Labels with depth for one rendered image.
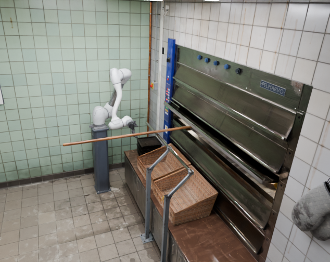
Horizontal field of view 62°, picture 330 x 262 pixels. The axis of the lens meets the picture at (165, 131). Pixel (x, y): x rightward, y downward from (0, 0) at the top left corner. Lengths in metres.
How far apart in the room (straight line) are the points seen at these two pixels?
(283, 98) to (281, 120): 0.15
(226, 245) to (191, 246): 0.32
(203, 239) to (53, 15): 3.07
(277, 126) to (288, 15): 0.72
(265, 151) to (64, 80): 2.80
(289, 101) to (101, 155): 2.61
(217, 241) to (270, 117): 1.24
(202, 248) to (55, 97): 2.71
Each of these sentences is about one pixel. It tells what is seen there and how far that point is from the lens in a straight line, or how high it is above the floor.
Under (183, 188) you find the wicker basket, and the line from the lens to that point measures 3.25.
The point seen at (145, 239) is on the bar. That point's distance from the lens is 3.46.
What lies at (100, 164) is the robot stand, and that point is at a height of 0.47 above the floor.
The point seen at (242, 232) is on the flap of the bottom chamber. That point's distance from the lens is 2.69.
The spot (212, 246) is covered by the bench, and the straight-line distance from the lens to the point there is 2.68.
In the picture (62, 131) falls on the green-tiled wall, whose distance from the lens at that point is 4.26.
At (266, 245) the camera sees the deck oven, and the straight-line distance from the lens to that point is 2.51.
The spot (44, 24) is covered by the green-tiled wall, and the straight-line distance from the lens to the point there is 3.90.
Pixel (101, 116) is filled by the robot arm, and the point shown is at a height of 1.17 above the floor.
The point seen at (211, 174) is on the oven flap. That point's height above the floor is 0.96.
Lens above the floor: 2.49
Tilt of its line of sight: 24 degrees down
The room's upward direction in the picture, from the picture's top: 3 degrees clockwise
